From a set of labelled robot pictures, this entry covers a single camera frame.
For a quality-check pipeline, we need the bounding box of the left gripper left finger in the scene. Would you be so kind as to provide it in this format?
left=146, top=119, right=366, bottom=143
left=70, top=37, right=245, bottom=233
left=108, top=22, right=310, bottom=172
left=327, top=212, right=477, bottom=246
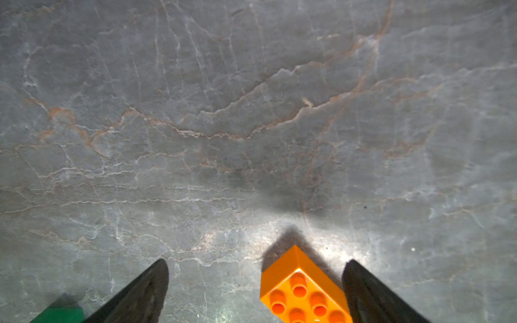
left=85, top=258, right=169, bottom=322

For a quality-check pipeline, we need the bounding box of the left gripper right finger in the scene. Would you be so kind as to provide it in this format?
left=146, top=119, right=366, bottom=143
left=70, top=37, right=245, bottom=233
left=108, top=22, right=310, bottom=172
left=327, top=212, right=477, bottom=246
left=342, top=259, right=429, bottom=323

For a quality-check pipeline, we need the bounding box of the orange long lego brick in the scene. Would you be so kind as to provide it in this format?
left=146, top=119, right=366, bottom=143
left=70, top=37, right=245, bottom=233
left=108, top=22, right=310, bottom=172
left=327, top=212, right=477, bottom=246
left=260, top=245, right=353, bottom=323

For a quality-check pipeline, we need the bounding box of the green lego plate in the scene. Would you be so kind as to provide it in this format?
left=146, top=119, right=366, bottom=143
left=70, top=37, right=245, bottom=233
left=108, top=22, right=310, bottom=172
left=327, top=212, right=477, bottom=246
left=30, top=306, right=85, bottom=323

